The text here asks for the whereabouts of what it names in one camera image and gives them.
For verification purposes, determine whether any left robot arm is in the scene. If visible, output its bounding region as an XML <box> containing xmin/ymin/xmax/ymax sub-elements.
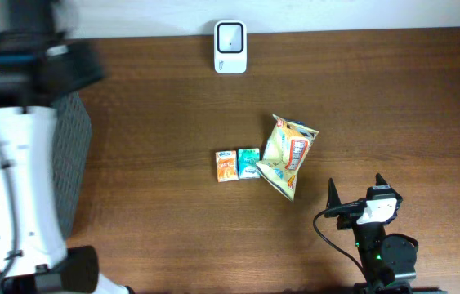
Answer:
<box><xmin>0</xmin><ymin>1</ymin><xmax>130</xmax><ymax>293</ymax></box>

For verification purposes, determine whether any white barcode scanner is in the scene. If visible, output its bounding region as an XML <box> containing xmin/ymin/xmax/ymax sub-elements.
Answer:
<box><xmin>213</xmin><ymin>20</ymin><xmax>248</xmax><ymax>74</ymax></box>

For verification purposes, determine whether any grey plastic basket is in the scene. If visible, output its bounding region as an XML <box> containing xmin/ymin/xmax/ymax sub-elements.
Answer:
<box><xmin>52</xmin><ymin>92</ymin><xmax>92</xmax><ymax>239</ymax></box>

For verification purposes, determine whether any orange tissue pack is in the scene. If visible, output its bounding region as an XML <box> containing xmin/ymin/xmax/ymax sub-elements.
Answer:
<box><xmin>216</xmin><ymin>150</ymin><xmax>239</xmax><ymax>183</ymax></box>

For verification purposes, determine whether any yellow chips bag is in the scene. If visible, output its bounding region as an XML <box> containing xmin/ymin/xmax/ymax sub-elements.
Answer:
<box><xmin>256</xmin><ymin>114</ymin><xmax>319</xmax><ymax>202</ymax></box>

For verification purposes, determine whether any teal tissue pack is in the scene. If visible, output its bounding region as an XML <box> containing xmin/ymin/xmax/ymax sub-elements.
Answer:
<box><xmin>238</xmin><ymin>148</ymin><xmax>260</xmax><ymax>180</ymax></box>

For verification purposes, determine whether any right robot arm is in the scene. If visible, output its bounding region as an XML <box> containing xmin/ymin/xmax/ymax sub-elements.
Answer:
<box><xmin>313</xmin><ymin>174</ymin><xmax>442</xmax><ymax>294</ymax></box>

